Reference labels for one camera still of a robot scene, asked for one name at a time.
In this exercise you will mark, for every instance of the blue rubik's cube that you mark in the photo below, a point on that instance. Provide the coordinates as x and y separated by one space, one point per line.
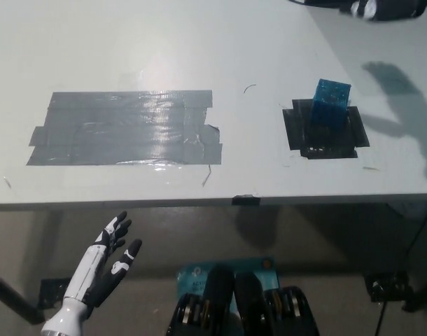
329 105

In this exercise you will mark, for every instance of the grey duct tape patch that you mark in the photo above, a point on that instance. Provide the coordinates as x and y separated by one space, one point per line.
126 129

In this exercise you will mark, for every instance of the black tape square patch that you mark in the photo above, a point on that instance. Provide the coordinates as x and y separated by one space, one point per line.
353 136

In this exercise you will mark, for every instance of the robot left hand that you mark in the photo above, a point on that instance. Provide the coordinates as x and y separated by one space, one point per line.
101 273

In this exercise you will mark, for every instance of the black flat device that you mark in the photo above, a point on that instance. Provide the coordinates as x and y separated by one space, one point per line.
322 2

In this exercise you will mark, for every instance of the small black tape strip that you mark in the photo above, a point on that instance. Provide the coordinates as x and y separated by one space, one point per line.
245 199

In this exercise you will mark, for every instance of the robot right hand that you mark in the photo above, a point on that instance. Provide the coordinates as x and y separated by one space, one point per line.
378 8

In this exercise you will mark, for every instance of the black slanted table leg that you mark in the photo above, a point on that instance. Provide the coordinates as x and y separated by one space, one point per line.
14 297

